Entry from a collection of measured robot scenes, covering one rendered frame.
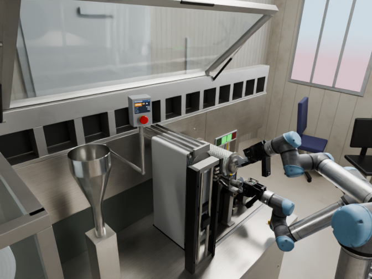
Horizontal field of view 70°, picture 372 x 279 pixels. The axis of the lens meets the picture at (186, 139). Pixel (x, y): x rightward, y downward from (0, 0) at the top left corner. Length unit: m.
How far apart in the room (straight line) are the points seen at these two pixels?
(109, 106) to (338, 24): 3.51
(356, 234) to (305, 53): 3.71
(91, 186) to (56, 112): 0.33
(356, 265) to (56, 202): 1.11
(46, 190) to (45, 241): 0.62
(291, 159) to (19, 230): 0.99
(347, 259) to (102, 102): 1.05
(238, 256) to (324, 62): 3.34
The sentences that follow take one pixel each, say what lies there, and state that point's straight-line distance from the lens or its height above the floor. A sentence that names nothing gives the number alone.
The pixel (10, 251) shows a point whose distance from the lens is 0.63.
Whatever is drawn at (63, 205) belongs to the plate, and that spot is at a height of 1.21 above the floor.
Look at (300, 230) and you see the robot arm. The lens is 1.38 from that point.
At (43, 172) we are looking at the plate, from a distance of 1.19.
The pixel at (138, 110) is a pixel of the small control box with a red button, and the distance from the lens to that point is 0.92.
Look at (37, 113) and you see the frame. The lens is 1.11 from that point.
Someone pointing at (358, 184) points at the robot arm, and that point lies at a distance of 1.14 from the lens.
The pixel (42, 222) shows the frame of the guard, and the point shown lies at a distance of 0.60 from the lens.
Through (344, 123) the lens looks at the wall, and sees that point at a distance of 4.28.
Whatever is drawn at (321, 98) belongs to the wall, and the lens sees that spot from 4.37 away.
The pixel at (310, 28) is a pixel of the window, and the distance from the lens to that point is 4.42.
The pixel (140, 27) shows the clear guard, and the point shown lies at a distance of 0.95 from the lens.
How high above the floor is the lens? 1.94
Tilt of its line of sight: 24 degrees down
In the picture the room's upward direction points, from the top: 1 degrees clockwise
